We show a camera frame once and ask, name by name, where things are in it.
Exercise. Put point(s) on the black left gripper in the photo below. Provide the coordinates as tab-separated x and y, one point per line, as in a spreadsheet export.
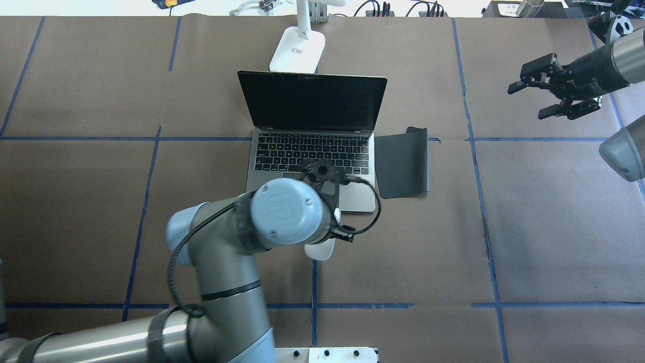
341	236

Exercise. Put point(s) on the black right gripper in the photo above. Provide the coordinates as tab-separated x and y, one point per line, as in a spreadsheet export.
590	71

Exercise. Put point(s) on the white computer mouse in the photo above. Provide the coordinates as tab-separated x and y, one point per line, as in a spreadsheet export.
322	249

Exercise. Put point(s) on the black mouse pad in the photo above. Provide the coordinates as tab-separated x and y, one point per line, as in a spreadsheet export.
402	164

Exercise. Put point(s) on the grey laptop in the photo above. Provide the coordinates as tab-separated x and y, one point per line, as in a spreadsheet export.
310	116

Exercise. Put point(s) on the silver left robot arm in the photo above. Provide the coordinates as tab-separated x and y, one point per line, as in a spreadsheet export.
231	324

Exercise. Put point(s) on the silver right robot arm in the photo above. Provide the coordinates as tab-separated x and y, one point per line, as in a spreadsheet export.
623	151

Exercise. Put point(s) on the white desk lamp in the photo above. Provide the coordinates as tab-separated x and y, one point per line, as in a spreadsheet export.
300	48

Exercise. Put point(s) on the silver metal cylinder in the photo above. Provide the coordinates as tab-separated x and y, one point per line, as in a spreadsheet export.
529	8

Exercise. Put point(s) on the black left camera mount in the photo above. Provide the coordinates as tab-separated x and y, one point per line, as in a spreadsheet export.
325	179

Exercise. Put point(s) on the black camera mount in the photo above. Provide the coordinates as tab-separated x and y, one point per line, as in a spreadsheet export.
325	179
612	22

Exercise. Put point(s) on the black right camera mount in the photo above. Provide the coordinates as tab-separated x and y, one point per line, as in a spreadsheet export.
612	22

